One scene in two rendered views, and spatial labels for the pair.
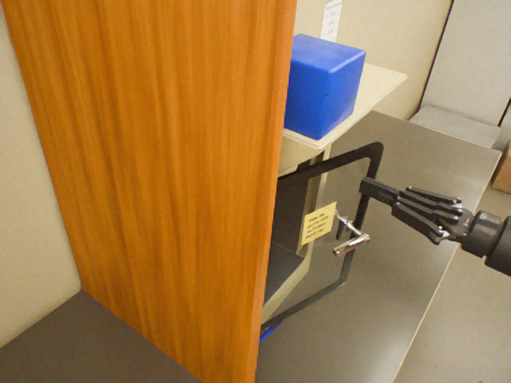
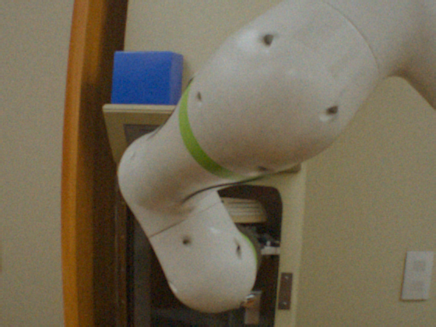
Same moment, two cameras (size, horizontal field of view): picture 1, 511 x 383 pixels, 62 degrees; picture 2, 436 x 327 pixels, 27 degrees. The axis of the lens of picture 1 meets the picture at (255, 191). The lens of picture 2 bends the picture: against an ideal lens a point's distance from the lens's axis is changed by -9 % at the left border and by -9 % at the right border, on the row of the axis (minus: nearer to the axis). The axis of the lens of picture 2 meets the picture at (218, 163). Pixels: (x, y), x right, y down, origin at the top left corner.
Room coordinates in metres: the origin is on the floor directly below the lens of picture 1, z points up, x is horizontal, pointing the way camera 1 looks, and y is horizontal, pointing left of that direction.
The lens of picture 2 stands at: (-0.03, -1.61, 1.50)
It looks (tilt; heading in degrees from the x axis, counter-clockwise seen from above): 3 degrees down; 66
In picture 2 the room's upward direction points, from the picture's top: 2 degrees clockwise
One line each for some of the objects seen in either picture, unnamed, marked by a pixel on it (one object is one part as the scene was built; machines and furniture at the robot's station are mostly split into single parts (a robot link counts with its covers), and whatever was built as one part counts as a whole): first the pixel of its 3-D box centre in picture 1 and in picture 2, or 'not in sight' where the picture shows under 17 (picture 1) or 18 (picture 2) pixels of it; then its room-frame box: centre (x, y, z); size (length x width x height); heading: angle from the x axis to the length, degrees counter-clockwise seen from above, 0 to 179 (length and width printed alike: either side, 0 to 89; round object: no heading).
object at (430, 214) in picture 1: (423, 214); not in sight; (0.58, -0.30, 1.31); 0.11 x 0.01 x 0.04; 58
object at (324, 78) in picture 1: (309, 84); (147, 78); (0.53, -0.06, 1.56); 0.10 x 0.10 x 0.09; 57
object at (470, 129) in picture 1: (448, 142); not in sight; (2.95, -1.48, 0.17); 0.60 x 0.42 x 0.33; 55
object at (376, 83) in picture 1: (331, 122); (202, 137); (0.61, -0.11, 1.46); 0.32 x 0.12 x 0.10; 147
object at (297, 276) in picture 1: (307, 247); (192, 297); (0.60, -0.11, 1.19); 0.30 x 0.01 x 0.40; 127
